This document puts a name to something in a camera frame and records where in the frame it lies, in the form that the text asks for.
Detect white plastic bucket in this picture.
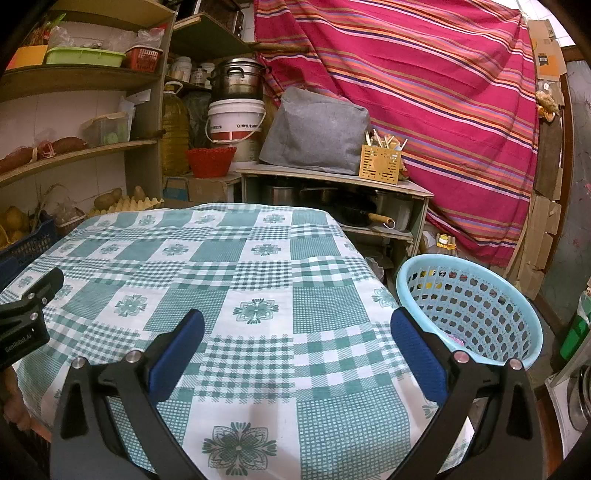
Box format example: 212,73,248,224
205,98,267,143

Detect low wooden cabinet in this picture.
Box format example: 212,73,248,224
236,164,435,278

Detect yellow plastic container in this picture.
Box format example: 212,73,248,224
7,45,49,70

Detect large steel pot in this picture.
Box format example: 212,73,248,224
208,58,272,102

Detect egg carton tray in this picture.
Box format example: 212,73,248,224
88,194,165,217

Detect light blue plastic basket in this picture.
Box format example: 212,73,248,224
394,254,542,368

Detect large yellow oil bottle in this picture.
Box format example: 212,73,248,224
161,82,191,177

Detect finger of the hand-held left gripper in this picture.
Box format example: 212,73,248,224
0,267,65,320

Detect bundle of utensils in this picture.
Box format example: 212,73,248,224
365,128,409,153

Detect wooden shelf unit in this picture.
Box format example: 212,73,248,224
0,0,179,214

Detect green plastic object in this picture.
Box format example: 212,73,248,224
560,295,591,361

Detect grey fabric cover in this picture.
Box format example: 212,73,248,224
259,87,371,175

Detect small steel pot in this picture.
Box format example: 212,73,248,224
264,184,296,206

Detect small red basket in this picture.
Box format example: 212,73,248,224
126,46,163,71

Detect cream plastic bucket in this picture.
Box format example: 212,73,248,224
231,134,264,164

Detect yellow utensil holder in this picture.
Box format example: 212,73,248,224
359,144,403,186

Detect small oil bottle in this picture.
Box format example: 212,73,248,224
434,233,461,256

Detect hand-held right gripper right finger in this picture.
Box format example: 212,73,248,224
390,307,544,480

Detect clear plastic container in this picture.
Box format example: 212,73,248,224
83,112,130,147

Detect black frying pan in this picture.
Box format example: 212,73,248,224
332,198,397,230

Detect green checked tablecloth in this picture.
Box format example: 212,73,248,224
0,202,477,480

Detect green plastic tray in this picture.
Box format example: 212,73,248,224
45,47,126,68

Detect red plastic basket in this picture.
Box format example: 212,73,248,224
186,147,237,179

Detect cardboard box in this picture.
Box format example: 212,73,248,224
163,174,241,208

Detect yellow fruits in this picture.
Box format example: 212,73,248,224
0,206,31,246

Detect dark blue crate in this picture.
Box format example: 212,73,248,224
0,217,59,287

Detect pile of sweet potatoes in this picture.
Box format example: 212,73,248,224
0,137,88,174

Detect red striped cloth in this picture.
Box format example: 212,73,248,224
253,0,541,269

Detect row of jars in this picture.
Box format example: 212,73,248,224
167,56,216,86

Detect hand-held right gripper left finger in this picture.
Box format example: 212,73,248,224
51,308,209,480

